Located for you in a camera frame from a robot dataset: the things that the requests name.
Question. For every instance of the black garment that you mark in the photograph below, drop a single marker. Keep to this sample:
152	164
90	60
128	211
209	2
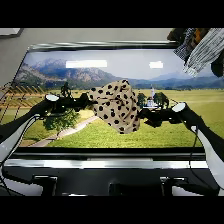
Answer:
218	65

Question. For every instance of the beige black-dotted garment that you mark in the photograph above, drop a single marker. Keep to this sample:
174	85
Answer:
115	106

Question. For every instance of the brown clothes hanger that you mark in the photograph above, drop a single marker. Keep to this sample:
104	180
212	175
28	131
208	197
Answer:
23	95

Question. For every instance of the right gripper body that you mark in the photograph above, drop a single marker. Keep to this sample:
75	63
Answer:
158	116

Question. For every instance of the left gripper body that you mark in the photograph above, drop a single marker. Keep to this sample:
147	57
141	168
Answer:
79	102

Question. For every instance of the silver frame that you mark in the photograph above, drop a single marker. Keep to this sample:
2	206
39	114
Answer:
100	164

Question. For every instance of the black-white checked garment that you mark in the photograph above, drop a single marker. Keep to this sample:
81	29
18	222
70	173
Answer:
185	46

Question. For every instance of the brown patterned garment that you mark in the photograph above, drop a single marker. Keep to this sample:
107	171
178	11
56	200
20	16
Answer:
199	35

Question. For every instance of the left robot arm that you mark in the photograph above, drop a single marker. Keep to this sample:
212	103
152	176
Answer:
20	125

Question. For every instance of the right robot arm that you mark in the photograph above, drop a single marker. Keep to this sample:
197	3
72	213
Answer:
203	130

